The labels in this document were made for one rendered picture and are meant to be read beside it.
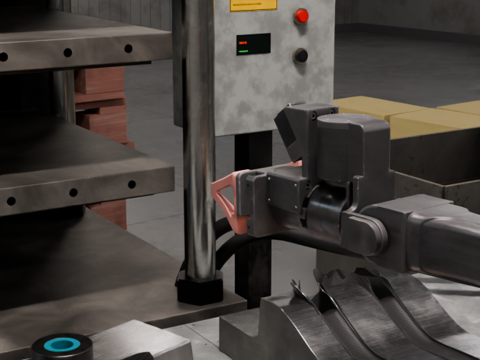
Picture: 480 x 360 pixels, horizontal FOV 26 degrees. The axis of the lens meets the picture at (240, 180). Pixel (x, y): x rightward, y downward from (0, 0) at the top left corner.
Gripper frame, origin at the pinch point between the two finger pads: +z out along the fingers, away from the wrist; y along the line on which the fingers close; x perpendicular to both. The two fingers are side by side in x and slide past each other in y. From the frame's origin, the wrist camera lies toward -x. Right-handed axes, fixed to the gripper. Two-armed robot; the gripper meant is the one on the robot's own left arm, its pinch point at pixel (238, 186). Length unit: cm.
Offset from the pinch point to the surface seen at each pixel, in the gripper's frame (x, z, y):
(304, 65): -3, 70, -71
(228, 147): 105, 465, -348
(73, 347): 24.2, 23.9, 9.3
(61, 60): -8, 70, -16
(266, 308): 26.7, 24.6, -23.6
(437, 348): 31, 5, -40
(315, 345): 29.1, 13.3, -23.4
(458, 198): 57, 132, -194
